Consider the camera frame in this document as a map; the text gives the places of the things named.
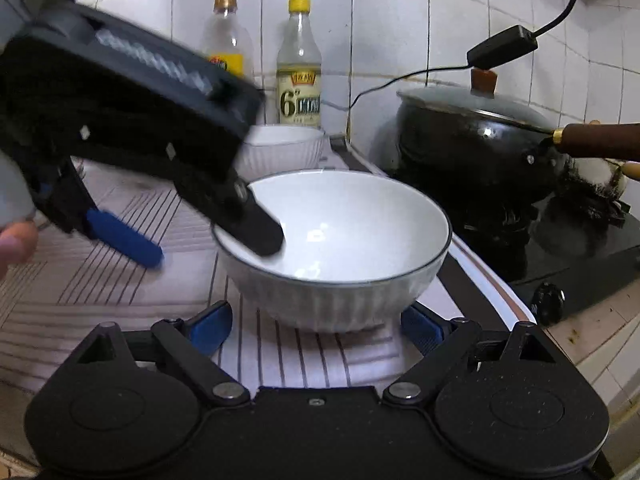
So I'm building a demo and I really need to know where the black gas stove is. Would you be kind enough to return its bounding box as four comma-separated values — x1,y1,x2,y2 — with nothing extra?
388,166,639,326

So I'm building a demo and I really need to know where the person's left hand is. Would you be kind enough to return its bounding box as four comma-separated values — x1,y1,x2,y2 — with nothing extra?
0,220,39,280

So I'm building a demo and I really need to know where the striped white table mat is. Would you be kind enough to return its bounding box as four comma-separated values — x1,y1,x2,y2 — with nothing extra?
0,134,539,396

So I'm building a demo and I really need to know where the black power cable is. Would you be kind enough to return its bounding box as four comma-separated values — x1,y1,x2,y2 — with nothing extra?
346,0,601,112

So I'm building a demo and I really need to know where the white ribbed bowl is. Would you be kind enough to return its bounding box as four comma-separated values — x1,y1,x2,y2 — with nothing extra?
213,170,452,333
234,125,326,182

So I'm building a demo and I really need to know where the white vinegar bottle yellow cap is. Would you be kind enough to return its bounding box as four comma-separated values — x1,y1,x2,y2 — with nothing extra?
277,0,322,128

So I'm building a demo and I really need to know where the black inline cable switch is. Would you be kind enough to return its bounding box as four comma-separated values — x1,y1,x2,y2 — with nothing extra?
466,25,538,70

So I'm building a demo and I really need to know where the black wok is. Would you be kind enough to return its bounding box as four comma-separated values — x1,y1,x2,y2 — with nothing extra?
397,101,567,210

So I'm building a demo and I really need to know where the glass wok lid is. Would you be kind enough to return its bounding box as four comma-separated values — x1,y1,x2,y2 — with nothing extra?
397,82,552,130

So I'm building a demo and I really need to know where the cooking wine bottle yellow label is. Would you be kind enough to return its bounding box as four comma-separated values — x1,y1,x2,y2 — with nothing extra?
200,0,254,80

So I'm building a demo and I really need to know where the wooden wok handle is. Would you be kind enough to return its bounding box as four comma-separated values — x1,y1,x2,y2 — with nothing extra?
552,124,640,160

